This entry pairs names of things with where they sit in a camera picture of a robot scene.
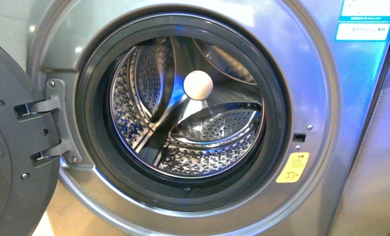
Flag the stainless steel washer drum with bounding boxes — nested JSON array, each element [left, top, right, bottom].
[[110, 36, 265, 179]]

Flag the grey door hinge bracket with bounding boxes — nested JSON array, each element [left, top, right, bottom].
[[28, 79, 83, 164]]

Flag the grey front-load washing machine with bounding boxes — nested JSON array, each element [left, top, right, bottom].
[[0, 0, 390, 236]]

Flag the white round drum hub cap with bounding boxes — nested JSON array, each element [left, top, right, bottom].
[[183, 70, 213, 101]]

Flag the black rubber door gasket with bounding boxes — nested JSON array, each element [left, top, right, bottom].
[[76, 12, 290, 211]]

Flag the dark grey washer door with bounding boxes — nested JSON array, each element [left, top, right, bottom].
[[0, 47, 59, 236]]

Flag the blue white energy label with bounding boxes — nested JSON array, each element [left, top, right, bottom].
[[335, 0, 390, 41]]

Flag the yellow warning sticker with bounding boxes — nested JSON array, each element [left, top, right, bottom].
[[276, 152, 310, 183]]

